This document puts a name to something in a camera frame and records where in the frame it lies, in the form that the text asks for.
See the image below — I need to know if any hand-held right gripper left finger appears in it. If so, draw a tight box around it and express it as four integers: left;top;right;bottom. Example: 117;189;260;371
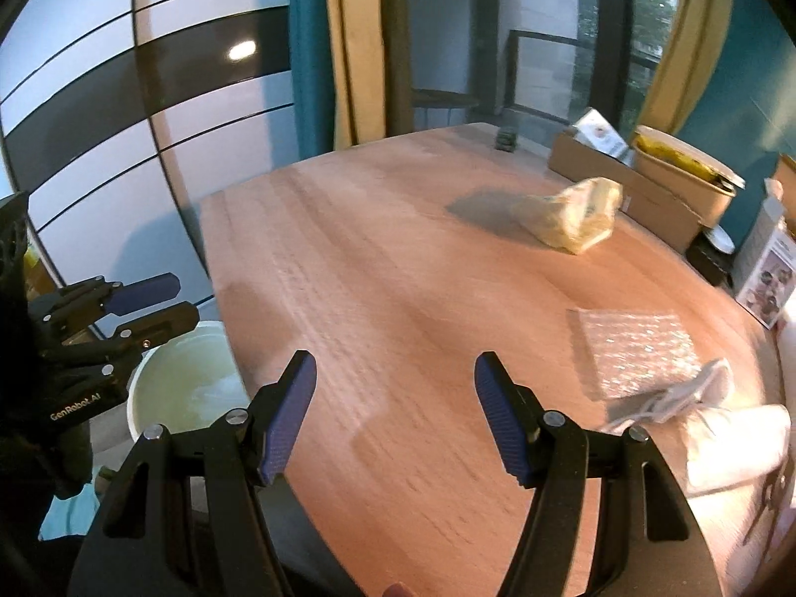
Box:
67;349;318;597

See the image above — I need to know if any round side table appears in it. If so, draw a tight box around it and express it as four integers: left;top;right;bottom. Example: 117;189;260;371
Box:
412;88;481;133

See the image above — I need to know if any yellow curtain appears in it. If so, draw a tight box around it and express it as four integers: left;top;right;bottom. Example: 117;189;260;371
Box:
639;0;742;133
319;0;400;151

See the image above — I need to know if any paper takeout bowl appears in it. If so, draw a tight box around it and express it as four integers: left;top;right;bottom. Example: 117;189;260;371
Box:
630;125;748;229

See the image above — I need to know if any bubble wrap sheet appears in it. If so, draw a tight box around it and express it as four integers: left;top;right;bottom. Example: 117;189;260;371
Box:
566;307;704;400

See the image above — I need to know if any white printed carton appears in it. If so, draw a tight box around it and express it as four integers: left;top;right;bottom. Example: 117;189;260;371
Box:
732;154;796;328

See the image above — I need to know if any brown cardboard box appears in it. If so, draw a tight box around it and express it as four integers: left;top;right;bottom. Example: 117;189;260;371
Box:
550;129;705;254

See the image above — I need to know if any yellow plastic bag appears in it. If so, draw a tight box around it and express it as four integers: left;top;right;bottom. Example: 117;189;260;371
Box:
508;177;624;256

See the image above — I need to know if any teal curtain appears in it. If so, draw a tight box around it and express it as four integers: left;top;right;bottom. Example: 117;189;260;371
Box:
289;0;341;161

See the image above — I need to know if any white leaflet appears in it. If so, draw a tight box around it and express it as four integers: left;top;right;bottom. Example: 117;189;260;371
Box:
571;108;630;161

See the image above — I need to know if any black box with white puck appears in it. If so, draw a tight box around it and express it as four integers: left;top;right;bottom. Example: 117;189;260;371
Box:
686;222;739;288

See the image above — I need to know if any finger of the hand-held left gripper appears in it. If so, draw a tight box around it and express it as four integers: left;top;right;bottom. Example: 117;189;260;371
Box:
34;272;183;337
43;301;201;387

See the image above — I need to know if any teal cloth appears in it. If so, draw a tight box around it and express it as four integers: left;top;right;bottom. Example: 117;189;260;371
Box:
39;484;101;543

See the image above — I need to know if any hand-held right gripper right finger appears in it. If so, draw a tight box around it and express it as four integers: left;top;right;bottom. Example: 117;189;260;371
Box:
474;351;725;597

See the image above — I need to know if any pale green waste bin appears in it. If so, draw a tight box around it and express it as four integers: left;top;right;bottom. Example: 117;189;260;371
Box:
127;321;251;444

